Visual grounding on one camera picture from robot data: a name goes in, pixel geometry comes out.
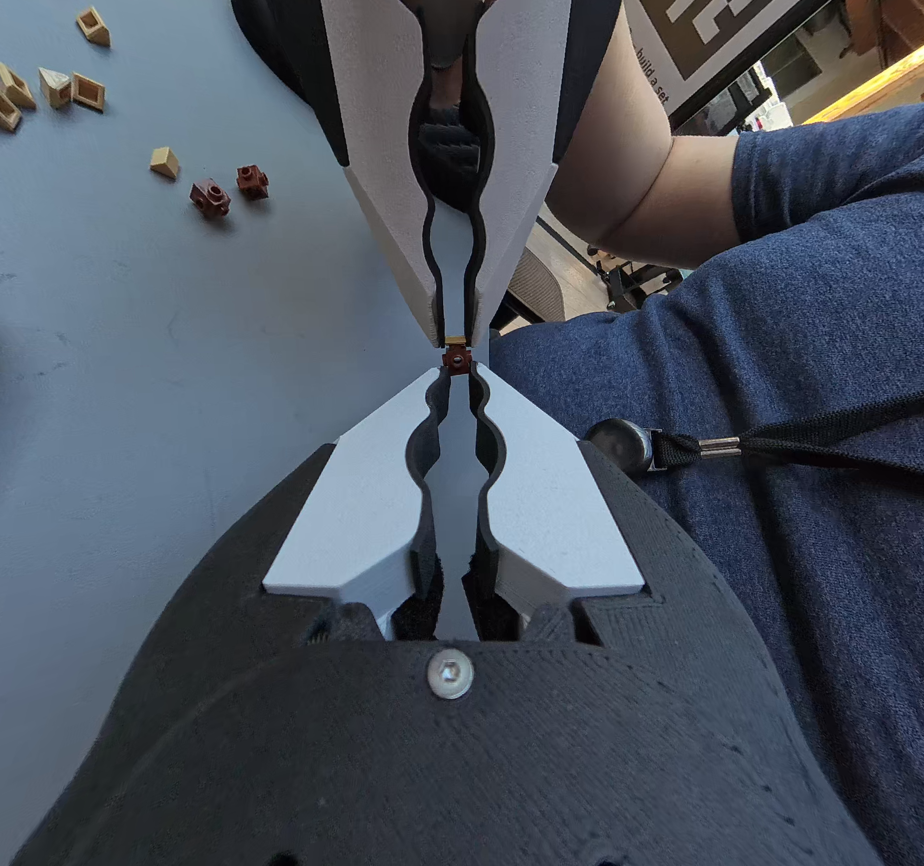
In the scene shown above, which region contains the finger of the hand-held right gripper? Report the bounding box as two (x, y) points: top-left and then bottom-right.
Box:
(465, 0), (577, 347)
(316, 0), (447, 349)

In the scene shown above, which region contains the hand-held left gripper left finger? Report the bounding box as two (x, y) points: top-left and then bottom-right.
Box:
(262, 367), (452, 642)

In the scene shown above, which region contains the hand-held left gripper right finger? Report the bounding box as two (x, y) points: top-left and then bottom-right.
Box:
(462, 367), (647, 642)

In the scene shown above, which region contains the group of tan lego pieces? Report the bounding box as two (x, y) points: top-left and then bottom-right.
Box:
(0, 0), (181, 180)

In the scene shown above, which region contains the person's right forearm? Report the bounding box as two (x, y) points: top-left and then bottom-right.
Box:
(543, 3), (744, 255)

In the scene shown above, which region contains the black round badge reel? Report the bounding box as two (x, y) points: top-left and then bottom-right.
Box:
(583, 419), (661, 479)

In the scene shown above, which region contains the grey mesh office chair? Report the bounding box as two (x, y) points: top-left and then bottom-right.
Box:
(498, 245), (569, 326)

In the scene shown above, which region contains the black office chair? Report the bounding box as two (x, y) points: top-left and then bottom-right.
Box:
(588, 245), (685, 313)

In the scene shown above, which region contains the black lanyard strap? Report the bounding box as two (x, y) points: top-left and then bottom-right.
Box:
(650, 393), (924, 488)

